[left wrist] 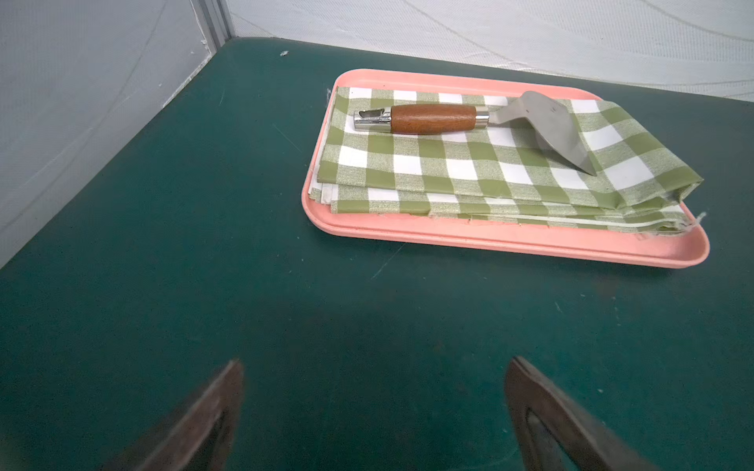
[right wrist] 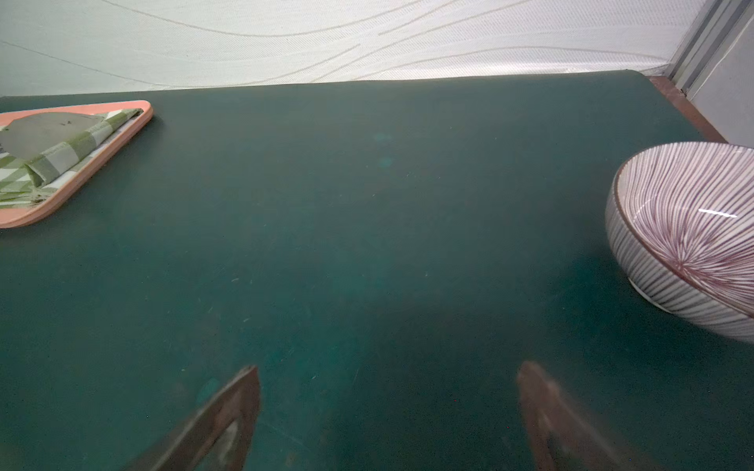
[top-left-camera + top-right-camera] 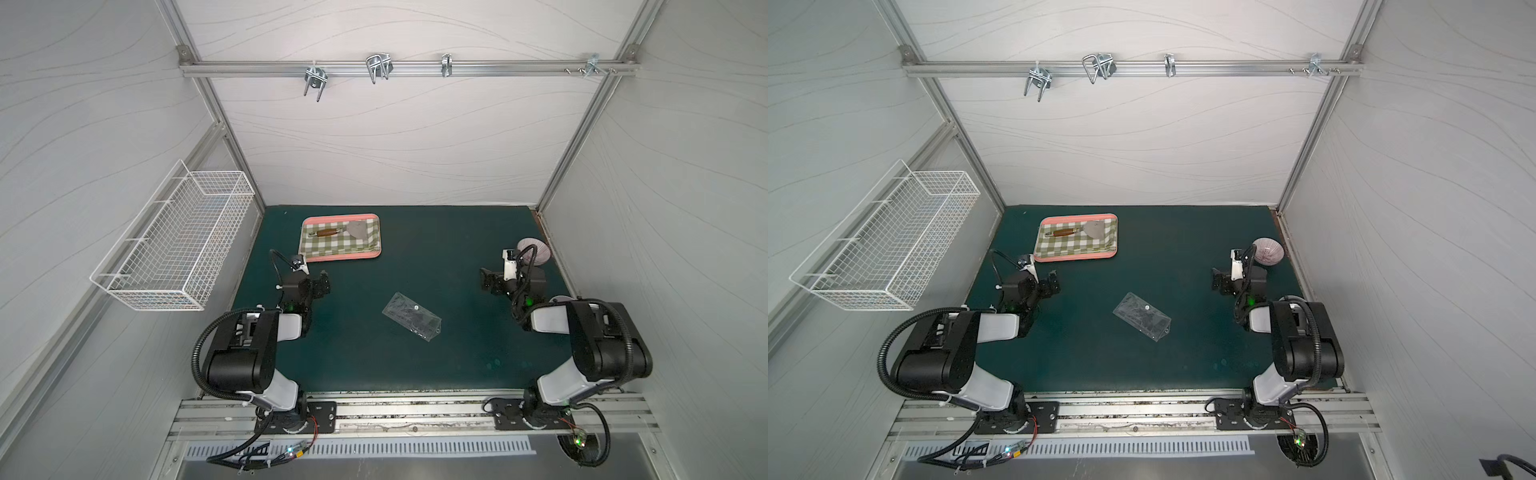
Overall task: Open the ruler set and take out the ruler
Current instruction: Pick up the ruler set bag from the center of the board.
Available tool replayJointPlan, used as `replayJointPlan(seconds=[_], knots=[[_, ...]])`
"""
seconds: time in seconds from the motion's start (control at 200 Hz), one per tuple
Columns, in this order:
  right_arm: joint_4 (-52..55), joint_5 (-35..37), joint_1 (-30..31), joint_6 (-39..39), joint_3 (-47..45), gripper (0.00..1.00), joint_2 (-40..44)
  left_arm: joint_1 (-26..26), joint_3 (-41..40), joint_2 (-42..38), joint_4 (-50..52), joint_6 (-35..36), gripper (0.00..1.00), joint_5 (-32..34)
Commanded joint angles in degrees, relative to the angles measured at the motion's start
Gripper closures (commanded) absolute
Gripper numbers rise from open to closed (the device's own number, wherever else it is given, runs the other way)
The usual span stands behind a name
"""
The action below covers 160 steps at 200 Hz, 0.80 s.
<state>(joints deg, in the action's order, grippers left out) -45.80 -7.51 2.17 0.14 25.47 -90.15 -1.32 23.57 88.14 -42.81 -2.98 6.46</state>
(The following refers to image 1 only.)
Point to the wooden handled cake server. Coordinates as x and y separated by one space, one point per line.
549 118

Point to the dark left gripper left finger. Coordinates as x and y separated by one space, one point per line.
197 435

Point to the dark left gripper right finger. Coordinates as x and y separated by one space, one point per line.
549 424

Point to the pink plastic tray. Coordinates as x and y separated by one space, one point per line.
678 252

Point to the green white checkered cloth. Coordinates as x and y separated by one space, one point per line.
507 174

